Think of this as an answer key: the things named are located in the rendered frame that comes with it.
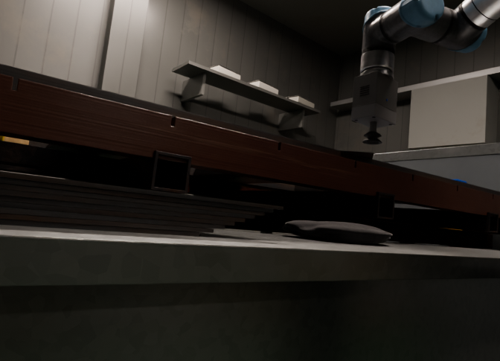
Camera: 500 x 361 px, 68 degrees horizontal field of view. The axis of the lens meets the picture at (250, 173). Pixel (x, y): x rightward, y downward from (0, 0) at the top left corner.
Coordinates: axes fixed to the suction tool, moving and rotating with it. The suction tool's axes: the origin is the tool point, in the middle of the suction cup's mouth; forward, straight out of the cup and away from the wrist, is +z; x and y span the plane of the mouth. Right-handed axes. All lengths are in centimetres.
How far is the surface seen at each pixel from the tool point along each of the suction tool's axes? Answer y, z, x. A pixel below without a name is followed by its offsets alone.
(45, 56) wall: 35, -97, -296
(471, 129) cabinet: -319, -96, -105
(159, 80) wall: -67, -111, -298
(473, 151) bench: -76, -14, -8
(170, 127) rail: 51, 10, 4
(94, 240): 64, 23, 23
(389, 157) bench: -79, -15, -44
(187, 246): 57, 23, 24
